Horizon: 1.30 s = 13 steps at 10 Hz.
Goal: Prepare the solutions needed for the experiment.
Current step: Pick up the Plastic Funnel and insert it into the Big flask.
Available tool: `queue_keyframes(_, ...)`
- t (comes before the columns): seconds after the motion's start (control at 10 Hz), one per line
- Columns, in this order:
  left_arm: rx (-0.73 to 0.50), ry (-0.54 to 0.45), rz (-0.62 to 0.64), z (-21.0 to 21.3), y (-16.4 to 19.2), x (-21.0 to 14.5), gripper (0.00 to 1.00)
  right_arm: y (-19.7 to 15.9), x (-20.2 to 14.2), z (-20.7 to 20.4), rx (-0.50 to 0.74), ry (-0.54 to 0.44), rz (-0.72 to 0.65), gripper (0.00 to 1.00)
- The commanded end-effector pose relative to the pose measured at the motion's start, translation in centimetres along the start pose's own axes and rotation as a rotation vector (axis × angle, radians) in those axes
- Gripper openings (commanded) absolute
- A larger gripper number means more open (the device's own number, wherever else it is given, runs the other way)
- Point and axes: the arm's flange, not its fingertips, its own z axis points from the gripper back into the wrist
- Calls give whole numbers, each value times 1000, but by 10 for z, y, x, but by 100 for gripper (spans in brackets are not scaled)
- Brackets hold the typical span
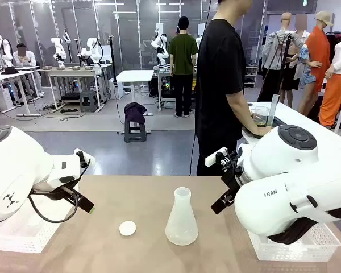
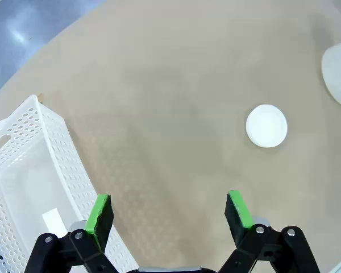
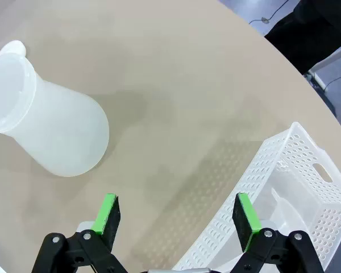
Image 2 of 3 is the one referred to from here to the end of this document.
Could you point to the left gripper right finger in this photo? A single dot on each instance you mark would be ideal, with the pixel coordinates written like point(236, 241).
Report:
point(238, 221)

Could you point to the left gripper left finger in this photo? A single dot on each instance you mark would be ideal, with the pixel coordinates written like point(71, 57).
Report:
point(99, 221)

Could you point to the white round flask cap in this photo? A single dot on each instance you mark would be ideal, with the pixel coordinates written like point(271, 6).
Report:
point(266, 126)

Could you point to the translucent conical flask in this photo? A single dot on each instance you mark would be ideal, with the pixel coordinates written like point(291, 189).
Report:
point(339, 74)

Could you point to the white perforated plastic basket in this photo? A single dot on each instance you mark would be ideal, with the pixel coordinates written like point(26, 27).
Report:
point(22, 176)

